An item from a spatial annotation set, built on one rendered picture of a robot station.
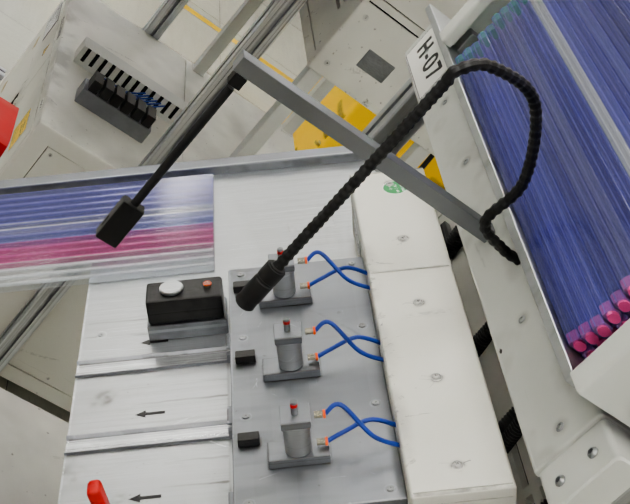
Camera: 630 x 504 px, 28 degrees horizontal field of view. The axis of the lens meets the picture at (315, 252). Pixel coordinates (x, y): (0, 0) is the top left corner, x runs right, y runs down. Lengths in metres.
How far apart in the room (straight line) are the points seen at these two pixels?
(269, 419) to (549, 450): 0.25
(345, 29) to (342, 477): 1.40
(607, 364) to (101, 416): 0.52
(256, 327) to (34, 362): 1.56
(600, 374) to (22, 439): 1.02
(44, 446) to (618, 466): 1.01
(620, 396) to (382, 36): 1.51
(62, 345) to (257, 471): 1.67
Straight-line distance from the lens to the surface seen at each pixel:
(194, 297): 1.24
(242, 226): 1.42
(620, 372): 0.86
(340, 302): 1.18
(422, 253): 1.21
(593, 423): 0.91
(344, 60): 2.32
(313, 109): 1.05
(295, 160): 1.53
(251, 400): 1.08
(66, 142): 2.40
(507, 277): 1.08
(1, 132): 1.93
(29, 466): 1.69
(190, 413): 1.17
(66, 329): 2.64
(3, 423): 1.72
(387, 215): 1.27
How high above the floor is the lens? 1.67
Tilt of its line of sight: 23 degrees down
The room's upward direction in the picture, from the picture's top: 43 degrees clockwise
